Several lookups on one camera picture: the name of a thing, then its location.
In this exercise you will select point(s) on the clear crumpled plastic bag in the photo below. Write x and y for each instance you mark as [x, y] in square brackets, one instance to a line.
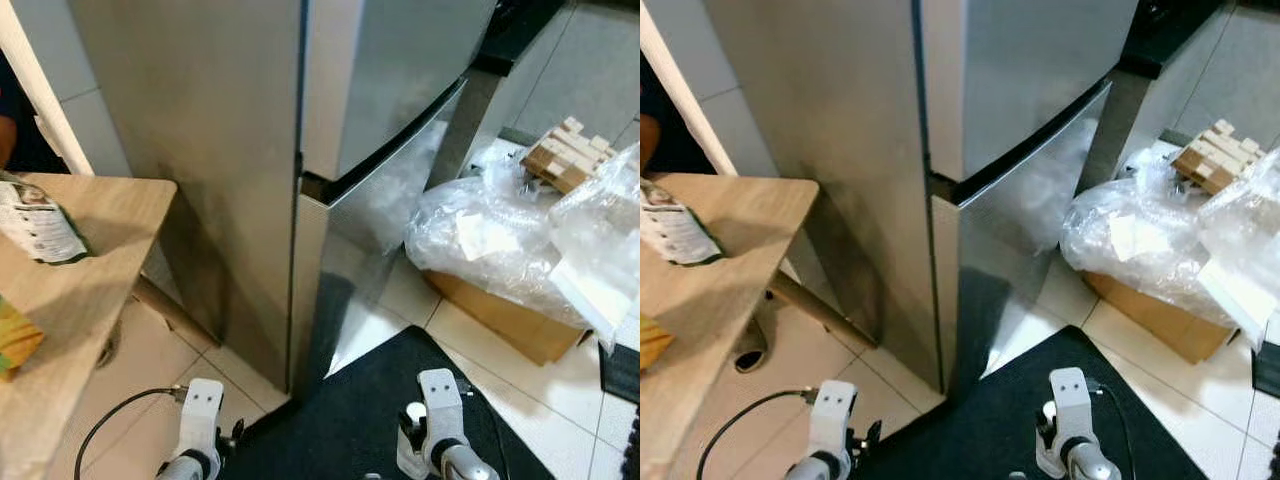
[1130, 240]
[1245, 230]
[605, 230]
[480, 240]

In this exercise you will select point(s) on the small black mat tile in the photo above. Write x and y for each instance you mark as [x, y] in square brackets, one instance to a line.
[620, 375]
[1268, 370]

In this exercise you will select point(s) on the person in dark clothes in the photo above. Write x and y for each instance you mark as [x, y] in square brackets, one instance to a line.
[8, 90]
[665, 90]

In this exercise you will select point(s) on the dark slipper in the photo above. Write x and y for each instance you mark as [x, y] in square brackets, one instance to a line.
[750, 345]
[109, 347]

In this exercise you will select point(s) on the black countertop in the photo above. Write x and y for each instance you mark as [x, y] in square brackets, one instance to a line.
[520, 30]
[1170, 35]

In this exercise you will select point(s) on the silver fridge body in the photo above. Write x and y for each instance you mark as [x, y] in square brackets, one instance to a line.
[200, 150]
[840, 150]

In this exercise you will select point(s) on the large black floor mat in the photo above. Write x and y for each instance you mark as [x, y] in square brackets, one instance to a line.
[340, 420]
[980, 420]

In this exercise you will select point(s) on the small white cap bottle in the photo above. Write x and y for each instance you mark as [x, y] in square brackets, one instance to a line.
[1049, 410]
[414, 410]

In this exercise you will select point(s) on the large brown cardboard box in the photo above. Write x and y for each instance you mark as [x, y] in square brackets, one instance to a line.
[1160, 325]
[510, 325]

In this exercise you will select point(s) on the white door frame post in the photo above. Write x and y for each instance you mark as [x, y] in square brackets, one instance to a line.
[53, 110]
[688, 100]

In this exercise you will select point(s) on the light wooden table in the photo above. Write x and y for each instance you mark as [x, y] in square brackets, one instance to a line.
[90, 300]
[720, 300]

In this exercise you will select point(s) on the cardboard box white foam blocks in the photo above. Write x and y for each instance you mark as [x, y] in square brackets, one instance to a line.
[565, 160]
[1215, 160]

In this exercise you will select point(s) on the black interlocking foam mat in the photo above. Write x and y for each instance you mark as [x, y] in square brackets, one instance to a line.
[633, 450]

